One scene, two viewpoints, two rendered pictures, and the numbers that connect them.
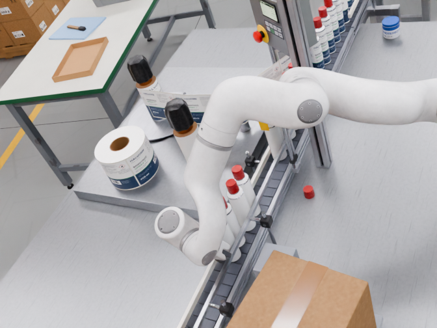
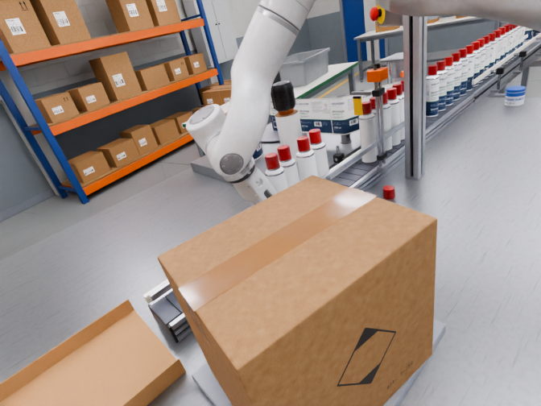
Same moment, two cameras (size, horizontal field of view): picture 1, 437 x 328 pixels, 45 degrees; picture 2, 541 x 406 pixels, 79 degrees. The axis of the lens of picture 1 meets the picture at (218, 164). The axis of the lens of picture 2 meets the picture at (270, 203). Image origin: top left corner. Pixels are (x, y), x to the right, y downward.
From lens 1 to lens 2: 0.81 m
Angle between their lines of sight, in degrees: 16
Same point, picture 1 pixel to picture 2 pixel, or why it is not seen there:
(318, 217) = not seen: hidden behind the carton
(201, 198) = (240, 81)
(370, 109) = not seen: outside the picture
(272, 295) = (282, 212)
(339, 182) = (426, 192)
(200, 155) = (252, 26)
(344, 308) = (382, 240)
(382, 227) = (469, 235)
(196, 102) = (307, 108)
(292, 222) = not seen: hidden behind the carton
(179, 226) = (209, 118)
